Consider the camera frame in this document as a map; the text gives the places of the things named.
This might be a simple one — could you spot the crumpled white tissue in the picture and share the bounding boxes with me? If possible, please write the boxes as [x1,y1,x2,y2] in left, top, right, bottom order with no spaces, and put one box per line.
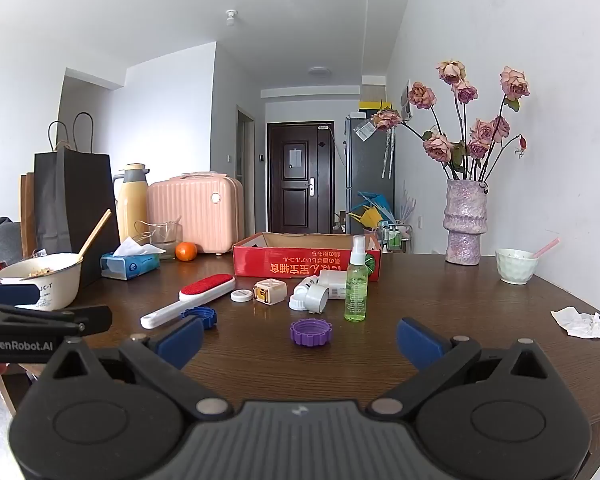
[551,306,600,339]

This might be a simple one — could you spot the clear glass cup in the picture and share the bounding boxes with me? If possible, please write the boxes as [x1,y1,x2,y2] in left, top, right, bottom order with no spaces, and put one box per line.
[134,220,183,260]

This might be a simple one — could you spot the red and white lint brush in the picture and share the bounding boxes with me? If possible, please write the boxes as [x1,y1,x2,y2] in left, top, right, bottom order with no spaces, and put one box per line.
[140,273,236,330]

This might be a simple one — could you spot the blue tissue pack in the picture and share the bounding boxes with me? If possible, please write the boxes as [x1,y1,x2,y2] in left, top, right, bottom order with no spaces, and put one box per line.
[100,238,167,281]

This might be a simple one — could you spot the wire storage cart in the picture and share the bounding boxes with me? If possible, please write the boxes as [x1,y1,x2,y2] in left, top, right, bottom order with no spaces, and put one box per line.
[377,222,413,253]

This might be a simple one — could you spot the white bottle with green label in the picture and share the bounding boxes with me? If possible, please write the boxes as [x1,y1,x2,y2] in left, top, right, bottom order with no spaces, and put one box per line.
[316,268,353,301]

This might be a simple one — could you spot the white folded umbrella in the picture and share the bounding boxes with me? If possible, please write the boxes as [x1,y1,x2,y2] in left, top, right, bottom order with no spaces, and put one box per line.
[382,127,396,179]

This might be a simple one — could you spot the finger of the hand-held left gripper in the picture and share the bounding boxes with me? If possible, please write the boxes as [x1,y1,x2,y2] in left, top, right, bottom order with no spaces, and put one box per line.
[0,301,113,337]
[0,282,42,307]

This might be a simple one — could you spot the white spray bottle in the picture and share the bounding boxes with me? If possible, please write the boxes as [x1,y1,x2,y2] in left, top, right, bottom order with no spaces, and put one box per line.
[293,276,326,297]

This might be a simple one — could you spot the lavender branch decoration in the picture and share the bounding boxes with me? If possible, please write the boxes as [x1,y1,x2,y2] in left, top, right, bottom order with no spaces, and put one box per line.
[400,185,418,223]

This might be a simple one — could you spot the black paper bag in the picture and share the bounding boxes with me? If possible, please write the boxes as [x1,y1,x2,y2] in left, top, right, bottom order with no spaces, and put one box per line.
[33,112,122,286]

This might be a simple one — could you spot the wooden chopsticks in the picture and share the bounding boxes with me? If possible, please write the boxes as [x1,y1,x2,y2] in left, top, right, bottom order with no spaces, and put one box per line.
[76,209,112,263]

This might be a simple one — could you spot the pink spoon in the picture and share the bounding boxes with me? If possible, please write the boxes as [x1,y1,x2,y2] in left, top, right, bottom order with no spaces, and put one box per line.
[530,238,561,259]

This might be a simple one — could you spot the green spray bottle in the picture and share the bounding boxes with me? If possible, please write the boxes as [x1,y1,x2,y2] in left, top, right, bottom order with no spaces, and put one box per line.
[344,235,369,323]

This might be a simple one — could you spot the purple bottle cap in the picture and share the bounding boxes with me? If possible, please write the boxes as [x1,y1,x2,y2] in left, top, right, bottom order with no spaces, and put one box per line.
[289,318,334,348]

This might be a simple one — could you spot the yellow thermos jug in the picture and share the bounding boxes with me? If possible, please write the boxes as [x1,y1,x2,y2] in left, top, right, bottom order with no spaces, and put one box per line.
[112,163,151,243]

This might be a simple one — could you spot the purple ceramic vase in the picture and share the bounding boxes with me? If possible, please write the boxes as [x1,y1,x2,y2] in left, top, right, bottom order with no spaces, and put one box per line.
[442,179,488,266]

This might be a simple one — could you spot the dark brown entrance door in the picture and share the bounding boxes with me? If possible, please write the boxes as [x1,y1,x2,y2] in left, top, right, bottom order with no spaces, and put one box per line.
[267,121,335,235]

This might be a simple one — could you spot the blue and yellow plastic pile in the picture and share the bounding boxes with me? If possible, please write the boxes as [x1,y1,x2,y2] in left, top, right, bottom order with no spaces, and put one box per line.
[347,191,396,235]

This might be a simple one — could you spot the bunch of dried pink roses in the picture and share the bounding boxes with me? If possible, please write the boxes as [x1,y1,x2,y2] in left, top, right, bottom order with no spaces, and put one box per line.
[371,59,531,183]

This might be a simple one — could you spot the pink ribbed suitcase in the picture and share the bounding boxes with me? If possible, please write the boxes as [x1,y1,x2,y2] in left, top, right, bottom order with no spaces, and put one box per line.
[146,172,244,256]

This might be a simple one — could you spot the grey refrigerator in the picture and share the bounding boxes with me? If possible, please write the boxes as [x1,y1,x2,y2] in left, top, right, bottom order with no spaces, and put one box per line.
[344,114,396,235]

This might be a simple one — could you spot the white enamel bowl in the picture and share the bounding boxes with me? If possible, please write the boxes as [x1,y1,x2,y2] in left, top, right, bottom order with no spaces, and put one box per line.
[0,253,83,311]

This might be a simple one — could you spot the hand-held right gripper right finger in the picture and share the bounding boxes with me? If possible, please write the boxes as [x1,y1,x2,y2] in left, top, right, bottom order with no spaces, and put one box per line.
[367,316,562,421]

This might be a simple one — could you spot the blue bottle cap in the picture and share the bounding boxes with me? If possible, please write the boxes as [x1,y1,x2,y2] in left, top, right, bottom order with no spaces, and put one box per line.
[180,306,217,330]

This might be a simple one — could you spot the red cardboard box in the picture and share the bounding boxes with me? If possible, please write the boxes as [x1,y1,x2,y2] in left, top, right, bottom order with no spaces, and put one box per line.
[232,232,382,282]

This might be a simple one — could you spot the white ribbed jar cap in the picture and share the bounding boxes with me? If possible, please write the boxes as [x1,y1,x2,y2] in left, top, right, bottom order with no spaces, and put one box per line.
[302,285,331,314]

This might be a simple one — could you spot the grey interior door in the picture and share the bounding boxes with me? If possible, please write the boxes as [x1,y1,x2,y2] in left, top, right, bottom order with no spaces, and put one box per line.
[236,105,257,236]

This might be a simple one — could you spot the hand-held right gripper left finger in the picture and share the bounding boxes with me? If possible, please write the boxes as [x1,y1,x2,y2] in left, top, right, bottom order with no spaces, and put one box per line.
[37,316,233,421]

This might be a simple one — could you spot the brown paper bag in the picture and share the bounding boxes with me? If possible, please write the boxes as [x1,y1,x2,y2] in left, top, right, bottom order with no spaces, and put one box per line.
[20,172,37,260]

